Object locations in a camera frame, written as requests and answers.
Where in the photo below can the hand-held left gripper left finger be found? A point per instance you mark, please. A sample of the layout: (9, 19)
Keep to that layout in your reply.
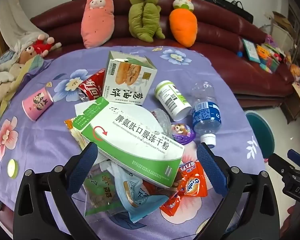
(83, 170)

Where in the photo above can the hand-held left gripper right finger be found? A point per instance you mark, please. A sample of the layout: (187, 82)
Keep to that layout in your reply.
(211, 170)

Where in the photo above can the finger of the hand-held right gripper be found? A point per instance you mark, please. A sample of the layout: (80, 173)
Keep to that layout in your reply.
(298, 158)
(277, 162)

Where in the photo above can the orange snack packet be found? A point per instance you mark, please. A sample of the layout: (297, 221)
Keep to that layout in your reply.
(192, 182)

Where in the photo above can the green clear snack bag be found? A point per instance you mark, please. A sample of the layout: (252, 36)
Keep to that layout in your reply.
(100, 192)

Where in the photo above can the teal trash bin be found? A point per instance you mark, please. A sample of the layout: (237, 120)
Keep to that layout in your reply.
(260, 135)

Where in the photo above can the orange yellow snack wrapper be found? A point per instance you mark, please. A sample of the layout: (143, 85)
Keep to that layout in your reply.
(73, 130)

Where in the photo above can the purple toy egg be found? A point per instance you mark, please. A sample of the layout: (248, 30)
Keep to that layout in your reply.
(182, 131)

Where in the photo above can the red snack packet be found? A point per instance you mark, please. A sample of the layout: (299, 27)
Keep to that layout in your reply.
(171, 202)

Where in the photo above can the clear plastic water bottle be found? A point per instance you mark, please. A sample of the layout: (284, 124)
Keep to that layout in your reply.
(206, 112)

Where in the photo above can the white green medicine box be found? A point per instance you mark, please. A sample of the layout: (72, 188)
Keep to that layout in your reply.
(132, 135)

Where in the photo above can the blue white packet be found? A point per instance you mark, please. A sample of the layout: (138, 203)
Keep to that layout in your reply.
(137, 197)

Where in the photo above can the clear plastic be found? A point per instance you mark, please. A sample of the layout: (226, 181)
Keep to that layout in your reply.
(163, 120)

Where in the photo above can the white pill bottle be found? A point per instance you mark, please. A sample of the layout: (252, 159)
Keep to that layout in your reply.
(172, 100)

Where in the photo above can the red soda can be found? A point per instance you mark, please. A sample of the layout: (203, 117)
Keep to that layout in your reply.
(91, 87)

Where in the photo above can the green white biscuit box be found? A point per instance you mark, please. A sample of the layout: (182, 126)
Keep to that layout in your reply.
(126, 80)

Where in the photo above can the purple floral tablecloth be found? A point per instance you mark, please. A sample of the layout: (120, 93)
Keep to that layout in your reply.
(52, 135)

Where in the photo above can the yellow green round lid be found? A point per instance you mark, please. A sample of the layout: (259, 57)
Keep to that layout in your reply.
(12, 168)

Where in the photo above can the colourful books on sofa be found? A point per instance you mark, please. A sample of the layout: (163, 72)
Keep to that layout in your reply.
(270, 56)

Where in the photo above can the small blue ball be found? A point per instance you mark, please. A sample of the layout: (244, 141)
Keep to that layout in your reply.
(239, 53)

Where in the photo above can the teal book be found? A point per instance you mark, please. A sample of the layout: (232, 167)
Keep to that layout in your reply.
(250, 50)

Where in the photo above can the cream plush toy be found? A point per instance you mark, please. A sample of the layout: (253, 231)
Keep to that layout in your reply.
(2, 75)

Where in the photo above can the brown plush bear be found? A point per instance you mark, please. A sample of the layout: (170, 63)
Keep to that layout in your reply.
(27, 53)

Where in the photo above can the red dressed plush bear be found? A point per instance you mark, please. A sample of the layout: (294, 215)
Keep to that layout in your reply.
(41, 45)

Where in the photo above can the cardboard box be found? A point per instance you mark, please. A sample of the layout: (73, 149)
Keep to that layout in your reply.
(281, 25)

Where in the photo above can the dark red leather sofa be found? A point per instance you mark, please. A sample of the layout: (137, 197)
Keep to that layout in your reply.
(215, 30)

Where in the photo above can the orange carrot rabbit plush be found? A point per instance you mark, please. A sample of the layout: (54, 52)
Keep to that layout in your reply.
(182, 25)

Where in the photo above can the pink carrot plush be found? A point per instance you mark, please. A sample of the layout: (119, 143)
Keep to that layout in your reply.
(97, 22)

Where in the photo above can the white blanket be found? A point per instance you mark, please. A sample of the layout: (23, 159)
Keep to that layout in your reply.
(12, 22)

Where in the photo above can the black bag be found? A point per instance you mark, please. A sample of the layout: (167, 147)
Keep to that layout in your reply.
(227, 5)

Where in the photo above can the green dinosaur plush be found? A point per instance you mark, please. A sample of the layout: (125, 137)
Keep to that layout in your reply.
(143, 15)

